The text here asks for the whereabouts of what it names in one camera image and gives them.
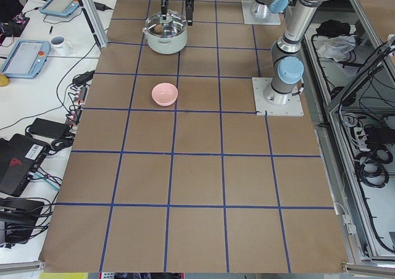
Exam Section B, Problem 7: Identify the glass pot lid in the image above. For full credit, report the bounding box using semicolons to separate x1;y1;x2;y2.
145;10;188;38

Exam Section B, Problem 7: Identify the brown egg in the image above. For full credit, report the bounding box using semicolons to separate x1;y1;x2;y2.
154;25;163;33

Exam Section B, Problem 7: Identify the pale green cooking pot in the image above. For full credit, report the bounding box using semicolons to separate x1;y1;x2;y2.
143;26;188;55

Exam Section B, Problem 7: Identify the pink bowl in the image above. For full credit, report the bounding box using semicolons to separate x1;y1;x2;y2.
151;83;178;107

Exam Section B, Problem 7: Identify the blue teach pendant far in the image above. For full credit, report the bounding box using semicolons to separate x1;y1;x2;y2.
39;0;80;18

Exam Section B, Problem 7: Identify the blue teach pendant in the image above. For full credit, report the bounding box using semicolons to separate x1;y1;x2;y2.
39;0;80;18
1;40;51;79

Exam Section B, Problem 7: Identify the white mug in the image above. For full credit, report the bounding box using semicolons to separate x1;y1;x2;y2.
51;36;74;57

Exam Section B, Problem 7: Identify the blue teach pendant near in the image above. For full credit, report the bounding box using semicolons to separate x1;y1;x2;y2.
1;40;51;79

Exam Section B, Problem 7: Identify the black power brick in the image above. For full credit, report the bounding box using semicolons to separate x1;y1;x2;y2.
25;118;70;140

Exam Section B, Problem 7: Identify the black computer box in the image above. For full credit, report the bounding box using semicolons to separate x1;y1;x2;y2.
1;133;50;197

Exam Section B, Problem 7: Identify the black laptop dock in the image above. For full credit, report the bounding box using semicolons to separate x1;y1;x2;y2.
1;198;45;248

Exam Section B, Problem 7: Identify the aluminium frame post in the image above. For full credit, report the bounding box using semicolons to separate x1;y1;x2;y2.
78;0;109;49

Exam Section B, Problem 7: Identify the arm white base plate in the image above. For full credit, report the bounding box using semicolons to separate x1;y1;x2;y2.
252;77;304;117
241;1;281;26

